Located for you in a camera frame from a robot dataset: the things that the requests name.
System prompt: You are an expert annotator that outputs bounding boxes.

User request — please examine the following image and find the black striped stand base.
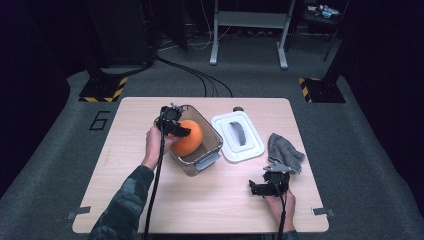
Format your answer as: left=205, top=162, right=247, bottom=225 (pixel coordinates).
left=298, top=77, right=347, bottom=104
left=78, top=76, right=129, bottom=103

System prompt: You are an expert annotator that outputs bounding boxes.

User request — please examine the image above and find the black floor cable bundle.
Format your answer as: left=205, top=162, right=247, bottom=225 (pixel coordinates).
left=155, top=55, right=234, bottom=98

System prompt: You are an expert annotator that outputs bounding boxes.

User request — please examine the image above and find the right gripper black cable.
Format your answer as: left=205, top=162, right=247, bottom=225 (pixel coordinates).
left=274, top=184, right=288, bottom=240

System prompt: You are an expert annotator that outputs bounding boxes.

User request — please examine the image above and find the white floor cable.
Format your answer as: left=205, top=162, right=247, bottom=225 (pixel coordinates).
left=186, top=0, right=232, bottom=52

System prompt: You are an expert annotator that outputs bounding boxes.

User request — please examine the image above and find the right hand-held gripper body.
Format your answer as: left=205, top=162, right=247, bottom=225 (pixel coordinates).
left=262, top=162, right=294, bottom=198

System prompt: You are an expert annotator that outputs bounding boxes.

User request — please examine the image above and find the dark shelf with clutter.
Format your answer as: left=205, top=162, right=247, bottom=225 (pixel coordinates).
left=301, top=0, right=349, bottom=63

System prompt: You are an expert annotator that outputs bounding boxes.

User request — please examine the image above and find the grey storage bin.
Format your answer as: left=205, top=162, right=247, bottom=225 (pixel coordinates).
left=164, top=104, right=224, bottom=177

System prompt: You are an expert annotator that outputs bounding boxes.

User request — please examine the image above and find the white lid with grey handle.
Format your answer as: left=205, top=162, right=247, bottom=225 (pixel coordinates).
left=210, top=110, right=266, bottom=164

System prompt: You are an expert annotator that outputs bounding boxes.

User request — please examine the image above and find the grey metal desk frame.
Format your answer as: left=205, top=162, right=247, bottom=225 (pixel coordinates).
left=209, top=0, right=297, bottom=70

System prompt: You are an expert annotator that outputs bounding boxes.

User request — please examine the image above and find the person's left hand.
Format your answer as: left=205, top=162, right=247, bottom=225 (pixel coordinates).
left=141, top=125, right=179, bottom=171

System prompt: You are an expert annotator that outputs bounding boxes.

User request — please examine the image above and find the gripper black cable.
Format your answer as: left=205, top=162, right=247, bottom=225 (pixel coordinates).
left=143, top=111, right=168, bottom=240
left=274, top=184, right=288, bottom=240

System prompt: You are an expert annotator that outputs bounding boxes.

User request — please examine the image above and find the grey knitted cloth cover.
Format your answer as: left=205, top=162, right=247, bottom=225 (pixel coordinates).
left=267, top=132, right=306, bottom=175

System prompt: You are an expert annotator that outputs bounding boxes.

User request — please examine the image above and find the black cabinet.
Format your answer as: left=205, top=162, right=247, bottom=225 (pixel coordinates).
left=84, top=0, right=158, bottom=68

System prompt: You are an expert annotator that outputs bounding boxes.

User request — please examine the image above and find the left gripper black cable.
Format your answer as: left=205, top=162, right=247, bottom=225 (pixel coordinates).
left=143, top=111, right=168, bottom=240

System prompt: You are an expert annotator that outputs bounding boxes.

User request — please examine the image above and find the person's right hand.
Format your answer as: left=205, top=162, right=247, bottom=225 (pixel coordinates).
left=264, top=188, right=298, bottom=233

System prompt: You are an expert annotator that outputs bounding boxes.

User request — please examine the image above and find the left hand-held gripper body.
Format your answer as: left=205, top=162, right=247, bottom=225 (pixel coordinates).
left=155, top=103, right=184, bottom=133

